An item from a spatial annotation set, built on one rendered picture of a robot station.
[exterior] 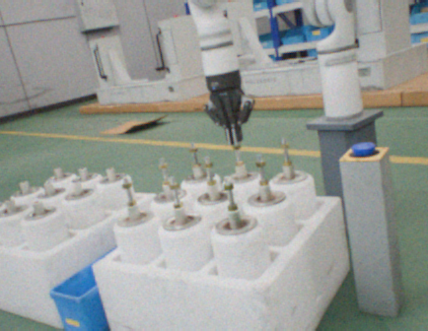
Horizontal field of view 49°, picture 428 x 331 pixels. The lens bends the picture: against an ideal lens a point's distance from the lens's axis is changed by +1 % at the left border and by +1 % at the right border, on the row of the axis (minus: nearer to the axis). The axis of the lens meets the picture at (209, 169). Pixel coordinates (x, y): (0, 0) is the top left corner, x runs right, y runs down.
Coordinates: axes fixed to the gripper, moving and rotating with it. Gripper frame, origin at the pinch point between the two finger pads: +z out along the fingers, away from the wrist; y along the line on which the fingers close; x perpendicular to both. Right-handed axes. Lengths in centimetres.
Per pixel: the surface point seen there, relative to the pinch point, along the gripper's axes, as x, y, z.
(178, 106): 222, -221, 31
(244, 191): -3.8, 2.7, 11.6
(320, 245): -6.0, 20.1, 21.3
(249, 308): -29.9, 18.8, 20.6
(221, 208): -14.8, 4.6, 10.8
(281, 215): -13.0, 17.0, 12.0
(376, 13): 197, -33, -15
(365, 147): -3.1, 30.1, 2.1
